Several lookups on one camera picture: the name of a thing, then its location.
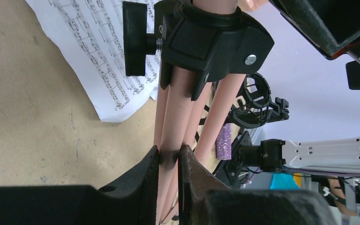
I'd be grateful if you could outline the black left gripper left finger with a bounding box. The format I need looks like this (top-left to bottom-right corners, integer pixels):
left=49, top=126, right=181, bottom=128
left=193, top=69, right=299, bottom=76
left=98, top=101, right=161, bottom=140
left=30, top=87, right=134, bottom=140
left=0, top=147, right=159, bottom=225

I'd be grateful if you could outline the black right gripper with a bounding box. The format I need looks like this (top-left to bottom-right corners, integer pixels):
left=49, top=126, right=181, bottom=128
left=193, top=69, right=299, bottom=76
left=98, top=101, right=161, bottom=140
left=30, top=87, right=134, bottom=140
left=270, top=0, right=360, bottom=90

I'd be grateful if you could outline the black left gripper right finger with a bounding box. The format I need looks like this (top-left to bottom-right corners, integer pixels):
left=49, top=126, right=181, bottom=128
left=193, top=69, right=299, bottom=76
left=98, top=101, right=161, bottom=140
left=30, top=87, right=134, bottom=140
left=178, top=145, right=337, bottom=225

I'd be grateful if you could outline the pink folding music stand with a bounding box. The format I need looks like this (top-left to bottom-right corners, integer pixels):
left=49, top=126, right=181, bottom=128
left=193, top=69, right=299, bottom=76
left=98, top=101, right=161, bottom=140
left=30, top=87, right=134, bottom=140
left=122, top=0, right=273, bottom=225

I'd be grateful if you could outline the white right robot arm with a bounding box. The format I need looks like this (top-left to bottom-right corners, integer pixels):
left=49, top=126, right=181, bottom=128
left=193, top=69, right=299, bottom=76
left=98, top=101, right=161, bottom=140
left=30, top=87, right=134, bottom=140
left=220, top=0, right=360, bottom=178

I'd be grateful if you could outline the purple glitter microphone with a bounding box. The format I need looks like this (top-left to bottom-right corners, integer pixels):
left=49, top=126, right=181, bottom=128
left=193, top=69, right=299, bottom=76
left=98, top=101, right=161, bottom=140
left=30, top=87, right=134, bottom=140
left=216, top=123, right=232, bottom=160

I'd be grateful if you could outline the black mini microphone tripod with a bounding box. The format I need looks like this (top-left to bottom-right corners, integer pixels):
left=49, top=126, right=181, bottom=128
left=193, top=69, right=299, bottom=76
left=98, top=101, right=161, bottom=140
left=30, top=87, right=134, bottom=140
left=224, top=73, right=289, bottom=129

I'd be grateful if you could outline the sheet music paper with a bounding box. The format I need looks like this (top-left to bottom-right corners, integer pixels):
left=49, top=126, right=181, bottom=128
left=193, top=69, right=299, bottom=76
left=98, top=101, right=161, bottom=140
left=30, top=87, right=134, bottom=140
left=28, top=0, right=160, bottom=123

